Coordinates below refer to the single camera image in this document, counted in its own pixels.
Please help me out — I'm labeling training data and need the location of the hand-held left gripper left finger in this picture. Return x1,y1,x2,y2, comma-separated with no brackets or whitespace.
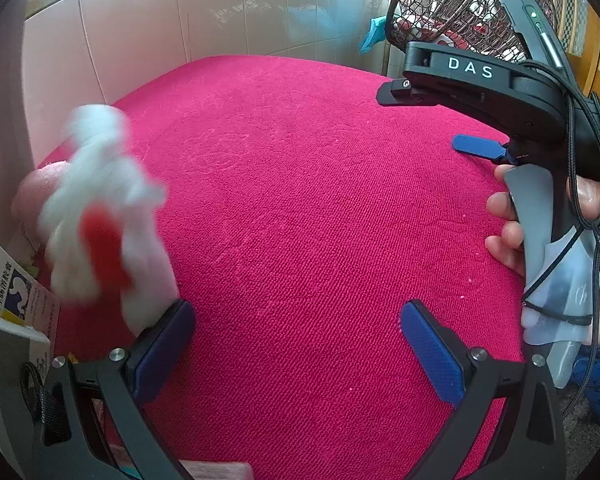
22,299,197,480

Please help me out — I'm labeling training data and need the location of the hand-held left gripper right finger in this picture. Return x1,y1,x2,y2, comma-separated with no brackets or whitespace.
400,300,568,480

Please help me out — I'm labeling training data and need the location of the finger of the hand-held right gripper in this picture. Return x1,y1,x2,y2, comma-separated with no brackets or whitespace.
376,77,433,107
452,134,520,165

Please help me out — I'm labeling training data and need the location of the white cardboard tray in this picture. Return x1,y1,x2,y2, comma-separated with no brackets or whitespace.
0,310,52,466

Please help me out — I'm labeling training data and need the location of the white flower plush toy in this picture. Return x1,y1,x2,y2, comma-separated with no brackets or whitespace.
37,104,178,336

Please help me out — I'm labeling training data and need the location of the teal plastic bag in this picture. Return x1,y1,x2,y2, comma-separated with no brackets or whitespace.
360,16,392,54

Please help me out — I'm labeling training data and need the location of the red white cloth bag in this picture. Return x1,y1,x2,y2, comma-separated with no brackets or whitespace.
394,17,462,50

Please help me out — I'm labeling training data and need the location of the pink plush toy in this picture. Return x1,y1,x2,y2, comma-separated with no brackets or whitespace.
10,162,76,256

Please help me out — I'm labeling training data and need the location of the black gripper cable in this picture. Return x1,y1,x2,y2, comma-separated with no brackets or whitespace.
522,60,600,411

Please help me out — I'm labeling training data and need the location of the black wrist strap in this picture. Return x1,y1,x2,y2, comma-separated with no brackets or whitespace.
20,360,70,442

